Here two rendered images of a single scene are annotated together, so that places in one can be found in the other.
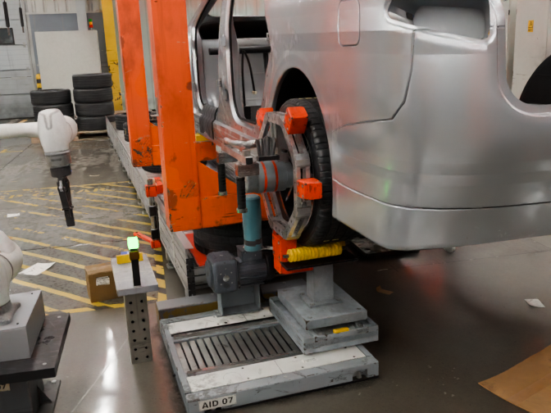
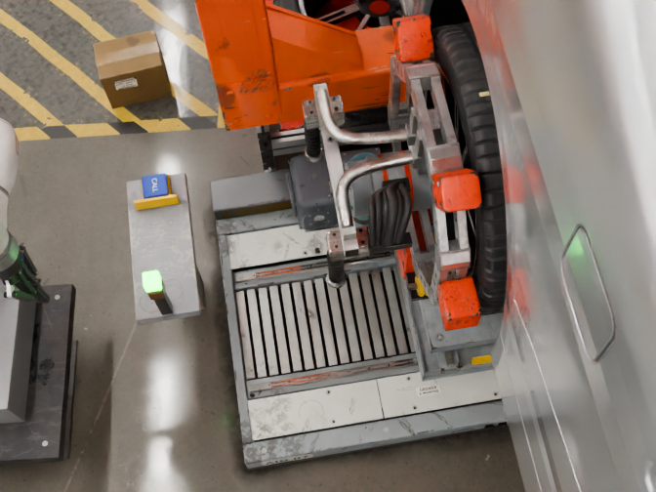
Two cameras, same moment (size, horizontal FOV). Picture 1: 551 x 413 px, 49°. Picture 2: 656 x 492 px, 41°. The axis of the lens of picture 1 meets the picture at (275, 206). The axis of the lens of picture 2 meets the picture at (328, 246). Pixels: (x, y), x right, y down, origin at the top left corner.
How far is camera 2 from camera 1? 2.01 m
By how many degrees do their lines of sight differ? 50
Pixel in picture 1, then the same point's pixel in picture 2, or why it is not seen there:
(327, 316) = (468, 340)
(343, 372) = (471, 427)
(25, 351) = (15, 419)
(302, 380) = (410, 436)
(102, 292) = (129, 97)
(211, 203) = (299, 94)
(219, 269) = (307, 211)
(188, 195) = (256, 89)
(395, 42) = not seen: outside the picture
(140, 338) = not seen: hidden behind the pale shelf
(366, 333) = not seen: hidden behind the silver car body
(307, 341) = (428, 374)
